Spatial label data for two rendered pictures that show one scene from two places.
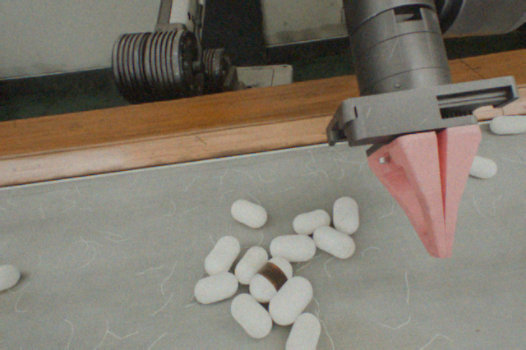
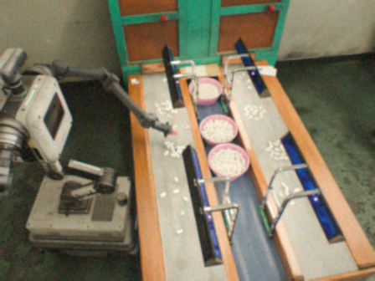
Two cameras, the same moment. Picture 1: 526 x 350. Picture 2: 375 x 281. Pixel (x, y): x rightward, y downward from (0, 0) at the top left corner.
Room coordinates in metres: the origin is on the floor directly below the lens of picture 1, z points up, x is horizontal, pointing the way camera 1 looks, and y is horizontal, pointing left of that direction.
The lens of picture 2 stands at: (0.29, 1.28, 2.35)
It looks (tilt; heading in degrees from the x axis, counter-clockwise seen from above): 50 degrees down; 261
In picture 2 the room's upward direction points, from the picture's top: 1 degrees counter-clockwise
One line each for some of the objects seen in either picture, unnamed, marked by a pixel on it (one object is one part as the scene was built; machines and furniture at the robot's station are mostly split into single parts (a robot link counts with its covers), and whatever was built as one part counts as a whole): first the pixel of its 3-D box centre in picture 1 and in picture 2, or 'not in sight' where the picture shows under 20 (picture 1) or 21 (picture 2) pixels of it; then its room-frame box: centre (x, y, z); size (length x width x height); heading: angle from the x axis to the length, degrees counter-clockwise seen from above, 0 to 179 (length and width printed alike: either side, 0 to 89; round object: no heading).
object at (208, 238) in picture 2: not in sight; (199, 198); (0.11, 0.57, 1.08); 0.62 x 0.08 x 0.07; 90
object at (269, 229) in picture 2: not in sight; (287, 201); (-0.37, 0.58, 0.90); 0.20 x 0.19 x 0.45; 90
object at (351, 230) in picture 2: not in sight; (297, 144); (-0.72, 0.04, 0.67); 1.81 x 0.12 x 0.19; 90
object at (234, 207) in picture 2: not in sight; (213, 213); (0.03, 0.58, 0.90); 0.20 x 0.19 x 0.45; 90
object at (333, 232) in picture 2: not in sight; (310, 181); (-0.45, 0.58, 1.08); 0.62 x 0.08 x 0.07; 90
